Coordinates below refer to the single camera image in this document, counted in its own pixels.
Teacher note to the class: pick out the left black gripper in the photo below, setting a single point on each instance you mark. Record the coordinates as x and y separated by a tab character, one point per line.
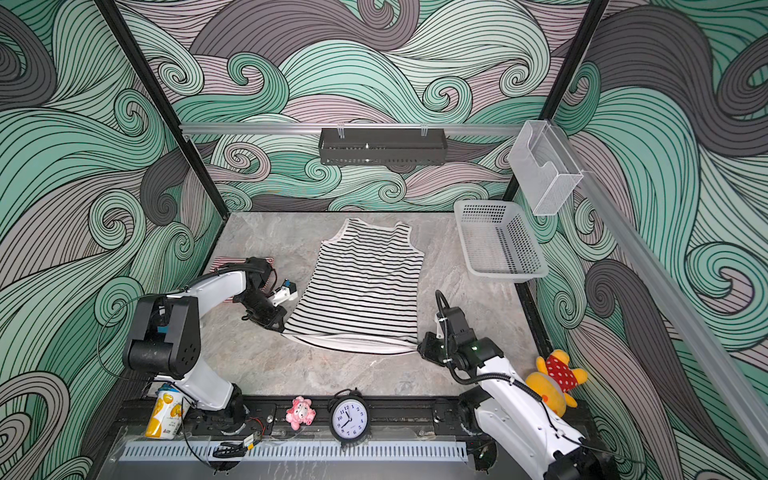
278	314

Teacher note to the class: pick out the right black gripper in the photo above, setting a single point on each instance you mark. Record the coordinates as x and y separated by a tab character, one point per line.
427	348

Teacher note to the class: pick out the black white striped tank top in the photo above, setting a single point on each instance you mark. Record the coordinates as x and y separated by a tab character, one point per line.
362	296

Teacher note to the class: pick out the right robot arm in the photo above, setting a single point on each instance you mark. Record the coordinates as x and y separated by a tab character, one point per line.
500	405

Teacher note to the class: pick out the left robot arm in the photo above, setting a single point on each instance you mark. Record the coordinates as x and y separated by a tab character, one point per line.
164	339

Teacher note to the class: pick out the black alarm clock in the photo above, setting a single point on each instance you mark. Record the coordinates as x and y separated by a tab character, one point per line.
350	417

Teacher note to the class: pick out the pink plush toy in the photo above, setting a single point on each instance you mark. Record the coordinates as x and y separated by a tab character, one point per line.
300	413

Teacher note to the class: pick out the yellow plush toy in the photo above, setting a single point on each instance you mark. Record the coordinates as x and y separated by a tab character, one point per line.
554	379

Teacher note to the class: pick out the grey plastic laundry basket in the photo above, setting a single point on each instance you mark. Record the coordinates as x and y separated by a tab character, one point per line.
498	242

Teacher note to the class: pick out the yellow drink cup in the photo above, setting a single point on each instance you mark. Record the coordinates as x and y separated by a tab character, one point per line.
169	410

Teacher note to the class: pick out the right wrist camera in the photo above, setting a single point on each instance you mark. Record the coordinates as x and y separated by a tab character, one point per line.
456	330

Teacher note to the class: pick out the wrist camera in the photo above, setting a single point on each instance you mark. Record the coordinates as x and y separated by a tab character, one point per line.
287	291
456	330

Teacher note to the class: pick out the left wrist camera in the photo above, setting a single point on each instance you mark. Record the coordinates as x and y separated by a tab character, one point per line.
287	291

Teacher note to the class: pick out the white slotted cable duct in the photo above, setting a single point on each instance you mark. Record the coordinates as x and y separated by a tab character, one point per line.
417	451

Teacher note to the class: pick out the black wall shelf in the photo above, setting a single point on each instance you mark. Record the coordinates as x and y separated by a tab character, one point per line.
387	147

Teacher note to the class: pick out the clear wall-mounted bin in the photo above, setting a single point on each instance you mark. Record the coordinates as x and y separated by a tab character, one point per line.
545	166

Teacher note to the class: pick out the aluminium rail back wall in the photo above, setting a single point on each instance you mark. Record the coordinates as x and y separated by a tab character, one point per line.
303	128

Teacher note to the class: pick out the aluminium rail wall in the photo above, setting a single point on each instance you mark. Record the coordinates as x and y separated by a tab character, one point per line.
303	128
690	216

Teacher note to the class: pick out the aluminium rail right wall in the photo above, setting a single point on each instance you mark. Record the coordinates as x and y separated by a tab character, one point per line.
690	216

